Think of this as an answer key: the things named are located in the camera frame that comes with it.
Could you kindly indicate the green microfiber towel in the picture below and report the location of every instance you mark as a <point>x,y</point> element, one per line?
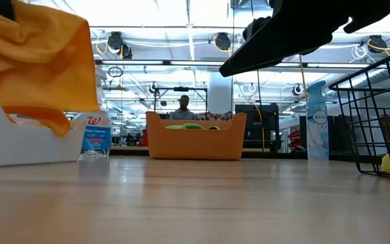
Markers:
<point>191,126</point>

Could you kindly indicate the orange plastic basket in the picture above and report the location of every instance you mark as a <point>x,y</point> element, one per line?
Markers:
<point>195,142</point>

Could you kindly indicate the black background rig frame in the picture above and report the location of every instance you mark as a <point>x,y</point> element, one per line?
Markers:
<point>181,89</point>

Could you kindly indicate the orange microfiber towel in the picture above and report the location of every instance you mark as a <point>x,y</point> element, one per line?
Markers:
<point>36,61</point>

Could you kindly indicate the blue cap water bottle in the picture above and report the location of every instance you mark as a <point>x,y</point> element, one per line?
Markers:
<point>317,135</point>

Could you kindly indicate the black aluminium table frame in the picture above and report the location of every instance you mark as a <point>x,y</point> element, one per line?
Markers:
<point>283,156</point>

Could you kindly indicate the white plastic basket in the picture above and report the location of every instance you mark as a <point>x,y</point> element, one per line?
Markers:
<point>29,149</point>

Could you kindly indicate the person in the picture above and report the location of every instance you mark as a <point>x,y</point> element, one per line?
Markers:
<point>182,113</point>

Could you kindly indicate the clear glass cleaner spray bottle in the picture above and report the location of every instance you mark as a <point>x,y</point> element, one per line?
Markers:
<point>97,135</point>

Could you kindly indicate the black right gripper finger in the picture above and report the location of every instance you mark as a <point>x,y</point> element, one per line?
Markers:
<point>293,30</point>
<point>256,27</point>

